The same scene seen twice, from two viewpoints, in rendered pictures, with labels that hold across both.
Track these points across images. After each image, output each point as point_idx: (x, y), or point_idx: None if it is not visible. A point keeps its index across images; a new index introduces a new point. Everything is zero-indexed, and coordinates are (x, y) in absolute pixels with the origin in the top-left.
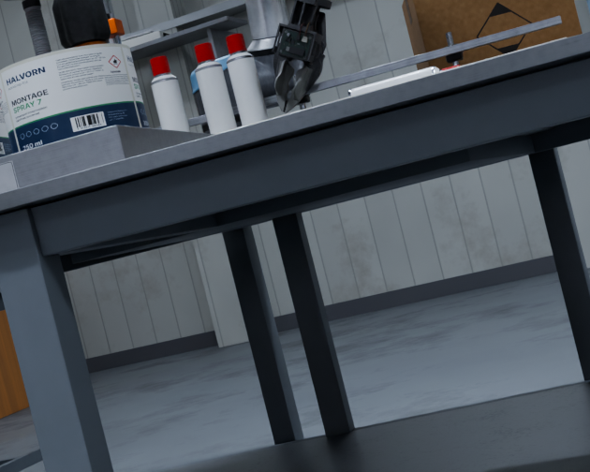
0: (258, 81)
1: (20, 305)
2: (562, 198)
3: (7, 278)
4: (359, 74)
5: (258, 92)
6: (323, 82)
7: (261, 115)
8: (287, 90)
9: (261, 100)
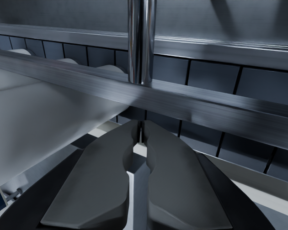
0: (33, 156)
1: None
2: None
3: None
4: None
5: (60, 147)
6: (278, 145)
7: (100, 124)
8: (133, 155)
9: (79, 133)
